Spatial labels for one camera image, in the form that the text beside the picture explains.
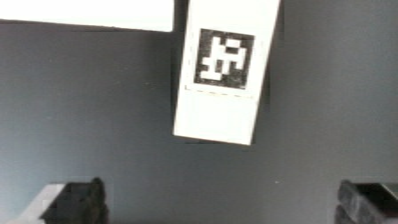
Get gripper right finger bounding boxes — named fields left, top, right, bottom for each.
left=334, top=180, right=398, bottom=224

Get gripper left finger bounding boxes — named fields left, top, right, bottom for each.
left=14, top=177, right=112, bottom=224

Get white table leg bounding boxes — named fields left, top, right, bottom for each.
left=174, top=0, right=281, bottom=145

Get white marker plate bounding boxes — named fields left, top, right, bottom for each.
left=0, top=0, right=174, bottom=32

